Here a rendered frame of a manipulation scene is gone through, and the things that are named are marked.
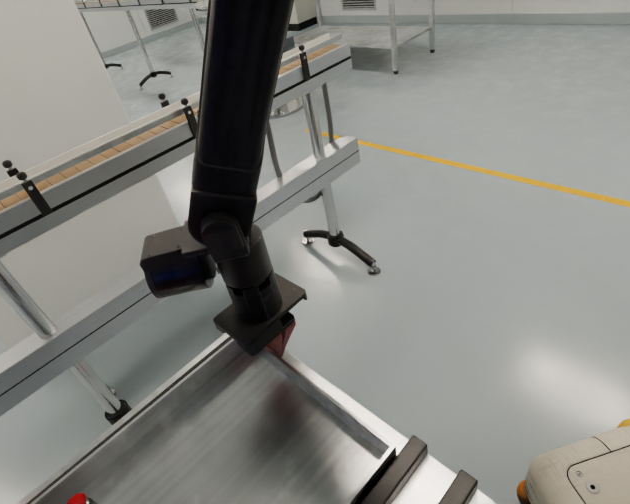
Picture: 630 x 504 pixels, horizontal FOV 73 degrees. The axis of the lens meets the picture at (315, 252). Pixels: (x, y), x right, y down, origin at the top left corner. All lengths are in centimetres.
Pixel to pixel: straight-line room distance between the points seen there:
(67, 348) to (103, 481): 89
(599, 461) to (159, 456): 97
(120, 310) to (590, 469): 131
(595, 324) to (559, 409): 40
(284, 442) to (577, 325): 146
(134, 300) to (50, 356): 27
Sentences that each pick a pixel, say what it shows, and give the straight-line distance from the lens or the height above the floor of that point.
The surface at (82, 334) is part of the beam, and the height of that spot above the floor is 50.
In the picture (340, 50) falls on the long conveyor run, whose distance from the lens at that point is 175.
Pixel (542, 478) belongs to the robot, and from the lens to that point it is 121.
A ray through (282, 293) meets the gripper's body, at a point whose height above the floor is 99.
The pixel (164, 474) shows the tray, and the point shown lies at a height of 88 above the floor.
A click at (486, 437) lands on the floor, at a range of 153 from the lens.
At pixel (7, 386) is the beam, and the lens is 148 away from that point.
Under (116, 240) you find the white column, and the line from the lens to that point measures 205.
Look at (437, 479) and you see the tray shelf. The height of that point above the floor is 88.
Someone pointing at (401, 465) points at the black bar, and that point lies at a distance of 49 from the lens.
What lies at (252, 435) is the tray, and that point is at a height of 88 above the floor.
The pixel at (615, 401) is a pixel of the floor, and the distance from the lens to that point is 169.
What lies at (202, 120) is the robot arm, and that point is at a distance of 36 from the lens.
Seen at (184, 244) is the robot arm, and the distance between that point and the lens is 45.
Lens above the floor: 135
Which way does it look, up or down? 38 degrees down
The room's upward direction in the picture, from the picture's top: 13 degrees counter-clockwise
